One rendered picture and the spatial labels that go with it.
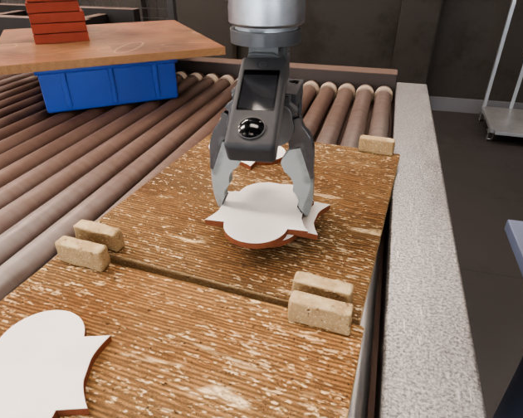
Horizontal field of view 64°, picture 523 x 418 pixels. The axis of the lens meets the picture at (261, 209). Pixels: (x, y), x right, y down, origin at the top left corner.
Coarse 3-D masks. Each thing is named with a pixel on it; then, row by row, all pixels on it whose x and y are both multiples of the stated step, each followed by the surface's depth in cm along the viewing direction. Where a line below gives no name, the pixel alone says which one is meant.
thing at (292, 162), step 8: (288, 152) 45; (296, 152) 45; (288, 160) 46; (296, 160) 46; (288, 168) 46; (296, 168) 46; (304, 168) 46; (296, 176) 47; (304, 176) 47; (296, 184) 47; (304, 184) 47; (312, 184) 47; (296, 192) 48; (304, 192) 48; (312, 192) 48; (304, 200) 48; (312, 200) 49; (304, 208) 49
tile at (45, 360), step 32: (32, 320) 39; (64, 320) 39; (0, 352) 36; (32, 352) 36; (64, 352) 36; (96, 352) 36; (0, 384) 33; (32, 384) 33; (64, 384) 33; (0, 416) 31; (32, 416) 31
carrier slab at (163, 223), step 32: (192, 160) 70; (320, 160) 70; (352, 160) 70; (384, 160) 70; (160, 192) 61; (192, 192) 61; (320, 192) 61; (352, 192) 61; (384, 192) 61; (128, 224) 54; (160, 224) 54; (192, 224) 54; (320, 224) 54; (352, 224) 54; (128, 256) 48; (160, 256) 48; (192, 256) 48; (224, 256) 48; (256, 256) 48; (288, 256) 48; (320, 256) 48; (352, 256) 48; (224, 288) 45; (256, 288) 44; (288, 288) 44; (352, 320) 40
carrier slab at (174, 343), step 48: (48, 288) 44; (96, 288) 44; (144, 288) 44; (192, 288) 44; (0, 336) 38; (144, 336) 38; (192, 336) 38; (240, 336) 38; (288, 336) 38; (336, 336) 38; (96, 384) 34; (144, 384) 34; (192, 384) 34; (240, 384) 34; (288, 384) 34; (336, 384) 34
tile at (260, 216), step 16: (240, 192) 54; (256, 192) 54; (272, 192) 54; (288, 192) 54; (224, 208) 51; (240, 208) 51; (256, 208) 51; (272, 208) 51; (288, 208) 51; (208, 224) 49; (224, 224) 48; (240, 224) 48; (256, 224) 48; (272, 224) 48; (288, 224) 48; (240, 240) 45; (256, 240) 45; (272, 240) 45
